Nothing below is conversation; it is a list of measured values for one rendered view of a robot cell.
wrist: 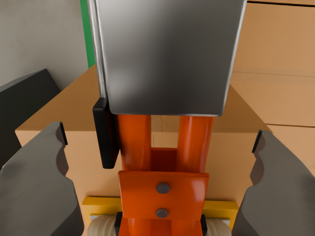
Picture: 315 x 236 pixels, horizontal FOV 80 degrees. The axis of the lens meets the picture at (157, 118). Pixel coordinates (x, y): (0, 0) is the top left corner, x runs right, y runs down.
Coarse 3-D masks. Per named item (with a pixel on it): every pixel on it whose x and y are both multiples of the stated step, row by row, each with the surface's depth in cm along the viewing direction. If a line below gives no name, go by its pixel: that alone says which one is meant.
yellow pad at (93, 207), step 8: (88, 200) 35; (96, 200) 35; (104, 200) 35; (112, 200) 35; (120, 200) 35; (88, 208) 35; (96, 208) 35; (104, 208) 35; (112, 208) 35; (120, 208) 35; (88, 216) 36; (96, 216) 35; (88, 224) 37
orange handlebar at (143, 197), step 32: (128, 128) 11; (192, 128) 11; (128, 160) 13; (160, 160) 15; (192, 160) 12; (128, 192) 14; (160, 192) 13; (192, 192) 13; (128, 224) 17; (192, 224) 16
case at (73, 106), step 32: (64, 96) 40; (96, 96) 40; (32, 128) 30; (64, 128) 30; (160, 128) 30; (224, 128) 30; (256, 128) 30; (96, 160) 32; (224, 160) 31; (96, 192) 36; (224, 192) 35
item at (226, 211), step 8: (208, 200) 36; (208, 208) 34; (216, 208) 34; (224, 208) 34; (232, 208) 34; (208, 216) 35; (216, 216) 35; (224, 216) 35; (232, 216) 35; (232, 224) 36
